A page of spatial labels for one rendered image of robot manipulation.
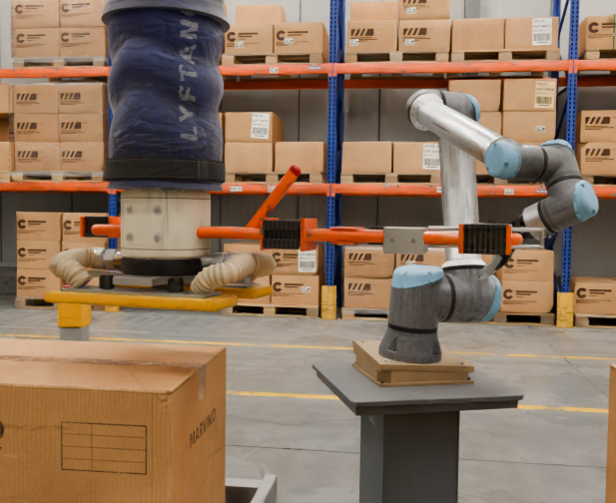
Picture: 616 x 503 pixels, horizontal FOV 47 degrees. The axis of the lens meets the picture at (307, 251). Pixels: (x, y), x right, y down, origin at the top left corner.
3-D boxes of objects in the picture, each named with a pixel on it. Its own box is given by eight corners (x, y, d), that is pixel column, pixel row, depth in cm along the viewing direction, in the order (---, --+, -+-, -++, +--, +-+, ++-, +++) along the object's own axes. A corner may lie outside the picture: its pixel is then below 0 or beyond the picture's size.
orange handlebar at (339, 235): (38, 238, 143) (38, 220, 142) (120, 234, 172) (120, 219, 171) (522, 251, 116) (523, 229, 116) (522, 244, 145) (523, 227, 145)
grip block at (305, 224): (258, 251, 127) (258, 218, 127) (276, 248, 137) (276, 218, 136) (303, 251, 125) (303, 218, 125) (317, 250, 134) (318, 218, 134)
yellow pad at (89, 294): (43, 302, 130) (43, 274, 129) (76, 296, 139) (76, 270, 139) (215, 312, 120) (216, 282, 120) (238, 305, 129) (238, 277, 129)
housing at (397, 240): (381, 253, 122) (382, 227, 122) (389, 251, 129) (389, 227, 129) (422, 254, 120) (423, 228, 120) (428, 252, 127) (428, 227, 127)
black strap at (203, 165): (80, 179, 130) (80, 157, 130) (145, 184, 152) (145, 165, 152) (194, 179, 123) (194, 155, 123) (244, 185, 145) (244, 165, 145)
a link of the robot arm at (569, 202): (594, 183, 180) (606, 218, 175) (549, 205, 187) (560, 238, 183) (577, 172, 173) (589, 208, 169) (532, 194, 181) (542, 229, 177)
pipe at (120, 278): (50, 281, 131) (49, 251, 131) (123, 271, 155) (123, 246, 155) (220, 289, 121) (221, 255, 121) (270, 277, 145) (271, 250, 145)
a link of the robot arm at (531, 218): (547, 203, 186) (561, 237, 184) (530, 211, 189) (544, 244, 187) (532, 200, 180) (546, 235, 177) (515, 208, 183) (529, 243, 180)
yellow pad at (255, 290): (102, 291, 148) (102, 267, 147) (128, 287, 157) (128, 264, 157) (256, 299, 138) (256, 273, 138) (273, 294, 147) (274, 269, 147)
